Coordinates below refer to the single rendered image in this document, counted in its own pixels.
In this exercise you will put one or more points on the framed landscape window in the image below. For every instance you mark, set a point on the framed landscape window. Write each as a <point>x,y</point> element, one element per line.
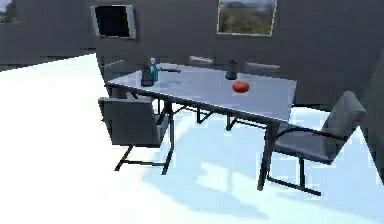
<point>246,16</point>

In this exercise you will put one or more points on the dark flat utensil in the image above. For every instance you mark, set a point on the dark flat utensil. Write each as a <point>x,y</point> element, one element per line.
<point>169,69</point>

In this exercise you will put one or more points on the red tomato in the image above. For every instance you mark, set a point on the red tomato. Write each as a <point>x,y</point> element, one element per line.
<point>240,86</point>

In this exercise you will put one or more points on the grey cantilever chair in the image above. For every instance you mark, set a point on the grey cantilever chair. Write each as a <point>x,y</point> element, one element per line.
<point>133,121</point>
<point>320,140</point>
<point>115,69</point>

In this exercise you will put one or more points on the teal spray bottle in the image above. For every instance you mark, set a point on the teal spray bottle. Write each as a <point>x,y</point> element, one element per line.
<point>153,70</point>

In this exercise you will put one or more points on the grey framed television set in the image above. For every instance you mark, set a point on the grey framed television set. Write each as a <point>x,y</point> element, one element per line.
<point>114,21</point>

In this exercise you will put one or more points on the dark pepper shaker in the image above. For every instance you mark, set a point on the dark pepper shaker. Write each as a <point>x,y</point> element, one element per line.
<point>231,70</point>

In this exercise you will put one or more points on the grey dining table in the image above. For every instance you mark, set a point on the grey dining table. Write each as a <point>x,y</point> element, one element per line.
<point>206,90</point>

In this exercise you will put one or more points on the window with landscape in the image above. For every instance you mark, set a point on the window with landscape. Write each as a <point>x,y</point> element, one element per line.
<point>7,11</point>

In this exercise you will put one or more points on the dark grey bottle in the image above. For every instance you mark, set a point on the dark grey bottle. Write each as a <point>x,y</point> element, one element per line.
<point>147,75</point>

